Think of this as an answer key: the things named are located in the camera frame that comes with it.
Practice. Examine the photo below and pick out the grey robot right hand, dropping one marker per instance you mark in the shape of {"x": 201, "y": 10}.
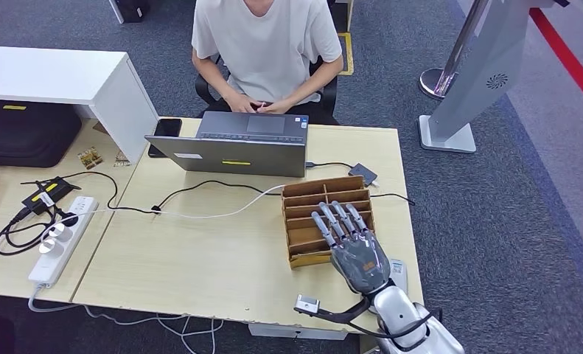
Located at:
{"x": 362, "y": 264}

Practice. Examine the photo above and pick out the person's left hand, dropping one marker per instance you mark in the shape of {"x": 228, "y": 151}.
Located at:
{"x": 276, "y": 106}

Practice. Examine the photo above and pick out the person's right hand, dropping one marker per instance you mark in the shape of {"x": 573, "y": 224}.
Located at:
{"x": 240, "y": 103}

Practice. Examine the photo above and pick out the ID card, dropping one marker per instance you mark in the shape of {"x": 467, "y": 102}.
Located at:
{"x": 261, "y": 104}

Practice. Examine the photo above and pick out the person's right forearm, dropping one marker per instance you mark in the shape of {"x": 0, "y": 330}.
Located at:
{"x": 210, "y": 78}

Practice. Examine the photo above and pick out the person's left forearm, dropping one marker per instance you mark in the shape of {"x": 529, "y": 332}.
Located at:
{"x": 315, "y": 80}

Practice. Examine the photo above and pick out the person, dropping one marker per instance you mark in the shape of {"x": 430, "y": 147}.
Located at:
{"x": 266, "y": 49}

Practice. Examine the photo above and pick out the small patterned triangular card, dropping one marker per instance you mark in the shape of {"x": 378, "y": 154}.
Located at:
{"x": 121, "y": 160}

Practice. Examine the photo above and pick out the patterned square card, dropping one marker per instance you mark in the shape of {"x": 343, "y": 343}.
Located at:
{"x": 90, "y": 158}

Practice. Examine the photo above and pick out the grey laptop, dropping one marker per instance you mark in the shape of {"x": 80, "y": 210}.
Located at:
{"x": 232, "y": 156}

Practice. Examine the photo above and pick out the wooden divided organizer box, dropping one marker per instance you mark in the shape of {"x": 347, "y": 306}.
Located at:
{"x": 301, "y": 225}

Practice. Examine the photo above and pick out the black smartphone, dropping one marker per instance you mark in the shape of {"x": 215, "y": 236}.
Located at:
{"x": 168, "y": 127}

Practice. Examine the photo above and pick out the small dark grey hub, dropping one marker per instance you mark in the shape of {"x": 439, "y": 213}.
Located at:
{"x": 363, "y": 174}

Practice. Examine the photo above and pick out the white box under desk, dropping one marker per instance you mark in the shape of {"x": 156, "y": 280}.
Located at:
{"x": 296, "y": 332}

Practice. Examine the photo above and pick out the white desk shelf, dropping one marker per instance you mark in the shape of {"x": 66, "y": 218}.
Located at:
{"x": 52, "y": 73}

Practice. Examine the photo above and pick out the black plug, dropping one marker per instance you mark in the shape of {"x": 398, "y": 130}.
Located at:
{"x": 68, "y": 219}

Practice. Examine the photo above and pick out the black adapter yellow label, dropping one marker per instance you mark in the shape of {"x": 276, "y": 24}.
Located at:
{"x": 48, "y": 194}

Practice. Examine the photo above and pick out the black bag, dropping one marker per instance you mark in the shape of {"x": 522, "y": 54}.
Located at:
{"x": 27, "y": 134}

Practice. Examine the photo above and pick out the white round plug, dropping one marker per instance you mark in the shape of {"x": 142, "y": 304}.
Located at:
{"x": 49, "y": 246}
{"x": 60, "y": 232}

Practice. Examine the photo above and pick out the grey kiosk stand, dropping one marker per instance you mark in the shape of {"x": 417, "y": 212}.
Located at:
{"x": 491, "y": 53}

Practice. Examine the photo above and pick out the white power strip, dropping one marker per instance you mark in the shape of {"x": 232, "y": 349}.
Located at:
{"x": 56, "y": 255}

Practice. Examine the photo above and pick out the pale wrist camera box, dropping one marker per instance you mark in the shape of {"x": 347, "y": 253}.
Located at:
{"x": 307, "y": 304}

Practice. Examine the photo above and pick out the black cabinet white frame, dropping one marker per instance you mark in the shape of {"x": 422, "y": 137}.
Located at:
{"x": 131, "y": 9}

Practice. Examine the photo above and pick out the chrome stanchion post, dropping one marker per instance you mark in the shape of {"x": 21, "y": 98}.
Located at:
{"x": 437, "y": 83}

